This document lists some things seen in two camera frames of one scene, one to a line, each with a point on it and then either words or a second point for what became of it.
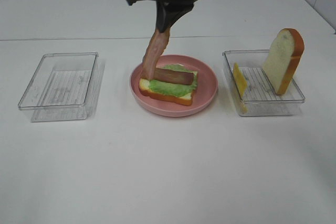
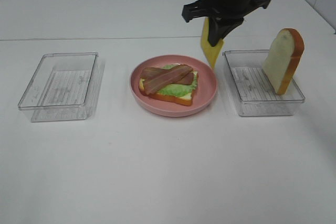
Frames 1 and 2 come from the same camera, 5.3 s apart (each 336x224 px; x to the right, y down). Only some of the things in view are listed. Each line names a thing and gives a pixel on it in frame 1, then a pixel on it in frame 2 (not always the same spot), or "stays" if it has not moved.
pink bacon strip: x=157 y=45 -> x=153 y=84
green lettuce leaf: x=171 y=88 stays
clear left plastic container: x=65 y=86 stays
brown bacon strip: x=170 y=75 -> x=188 y=80
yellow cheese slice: x=241 y=84 -> x=212 y=52
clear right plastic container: x=261 y=98 stays
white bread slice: x=283 y=58 stays
